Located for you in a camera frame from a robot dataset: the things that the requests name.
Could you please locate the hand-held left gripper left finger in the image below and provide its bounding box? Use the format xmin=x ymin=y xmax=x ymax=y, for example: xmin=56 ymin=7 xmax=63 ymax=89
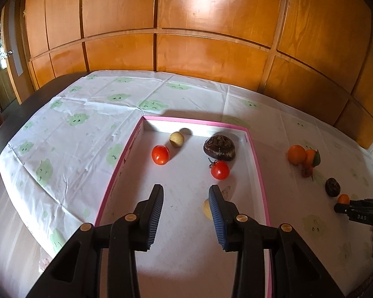
xmin=26 ymin=184 xmax=165 ymax=298

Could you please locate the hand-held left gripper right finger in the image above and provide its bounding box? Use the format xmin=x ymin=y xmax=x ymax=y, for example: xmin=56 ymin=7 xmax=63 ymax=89
xmin=208 ymin=185 xmax=345 ymax=298

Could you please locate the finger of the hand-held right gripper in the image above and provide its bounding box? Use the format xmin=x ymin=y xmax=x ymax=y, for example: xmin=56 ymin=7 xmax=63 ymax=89
xmin=334 ymin=203 xmax=358 ymax=221
xmin=350 ymin=197 xmax=373 ymax=207

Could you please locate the dark brown water chestnut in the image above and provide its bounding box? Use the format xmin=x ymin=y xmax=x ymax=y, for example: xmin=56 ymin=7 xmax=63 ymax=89
xmin=325 ymin=178 xmax=341 ymax=197
xmin=204 ymin=135 xmax=236 ymax=161

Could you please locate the pink shallow box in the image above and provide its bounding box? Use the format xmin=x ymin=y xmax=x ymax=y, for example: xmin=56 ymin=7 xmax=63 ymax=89
xmin=94 ymin=115 xmax=272 ymax=298

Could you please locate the orange with green leaf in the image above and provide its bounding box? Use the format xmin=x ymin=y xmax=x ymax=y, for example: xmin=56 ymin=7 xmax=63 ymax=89
xmin=304 ymin=149 xmax=321 ymax=181

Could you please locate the white green-printed tablecloth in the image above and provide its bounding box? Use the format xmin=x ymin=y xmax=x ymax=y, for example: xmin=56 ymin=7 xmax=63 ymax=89
xmin=0 ymin=70 xmax=373 ymax=298

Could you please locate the wooden door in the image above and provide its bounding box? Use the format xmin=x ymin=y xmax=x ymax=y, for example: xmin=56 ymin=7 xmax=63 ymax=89
xmin=0 ymin=0 xmax=28 ymax=112

